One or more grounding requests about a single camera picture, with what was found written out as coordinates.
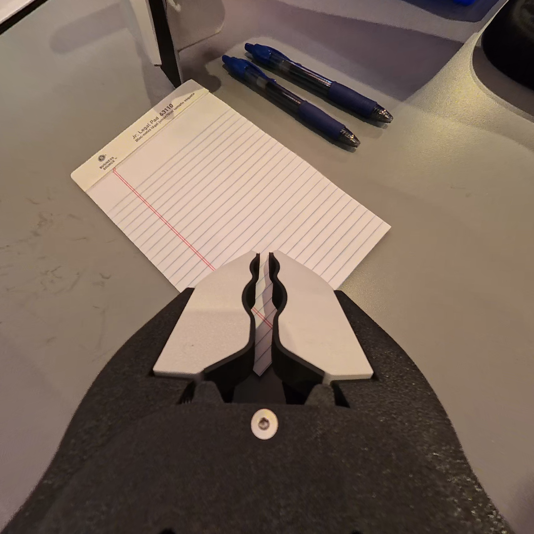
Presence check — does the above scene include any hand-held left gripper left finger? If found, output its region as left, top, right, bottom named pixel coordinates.
left=154, top=250, right=263, bottom=403

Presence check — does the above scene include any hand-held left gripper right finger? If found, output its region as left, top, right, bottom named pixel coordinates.
left=269, top=250, right=373, bottom=403

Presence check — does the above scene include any white lined notepad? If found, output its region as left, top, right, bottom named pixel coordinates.
left=71, top=79, right=391, bottom=375

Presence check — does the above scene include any blue retractable pen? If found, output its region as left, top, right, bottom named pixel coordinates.
left=244, top=42, right=394, bottom=124
left=221, top=54, right=361, bottom=147

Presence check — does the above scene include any black framed marker sign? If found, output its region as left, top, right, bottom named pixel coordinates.
left=148, top=0, right=224, bottom=88

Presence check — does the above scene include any black ribbed chair armrest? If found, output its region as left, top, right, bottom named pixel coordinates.
left=480, top=0, right=534, bottom=86

